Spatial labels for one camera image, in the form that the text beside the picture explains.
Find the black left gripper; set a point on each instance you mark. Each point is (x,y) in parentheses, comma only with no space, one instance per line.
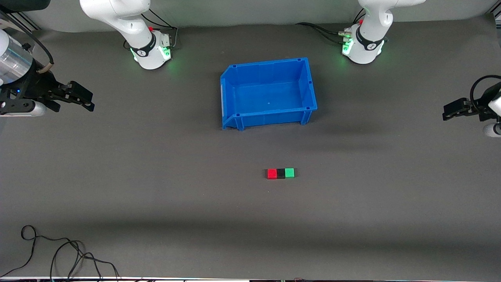
(483,108)

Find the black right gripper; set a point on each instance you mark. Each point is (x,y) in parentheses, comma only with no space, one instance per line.
(34,85)

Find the small green cube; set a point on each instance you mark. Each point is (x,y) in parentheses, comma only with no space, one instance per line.
(289,172)

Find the small red cube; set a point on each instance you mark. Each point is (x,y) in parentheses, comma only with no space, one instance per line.
(271,174)

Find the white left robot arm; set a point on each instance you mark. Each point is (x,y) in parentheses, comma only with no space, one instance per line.
(372,23)

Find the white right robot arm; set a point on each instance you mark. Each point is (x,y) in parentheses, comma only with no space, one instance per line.
(133,23)

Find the small black cube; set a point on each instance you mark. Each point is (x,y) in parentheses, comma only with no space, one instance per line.
(280,174)

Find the dark grey table mat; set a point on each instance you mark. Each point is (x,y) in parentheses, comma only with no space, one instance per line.
(117,156)

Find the blue plastic storage bin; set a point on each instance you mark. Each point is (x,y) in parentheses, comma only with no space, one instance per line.
(270,90)

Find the aluminium frame rail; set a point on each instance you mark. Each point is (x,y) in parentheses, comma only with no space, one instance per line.
(27,24)

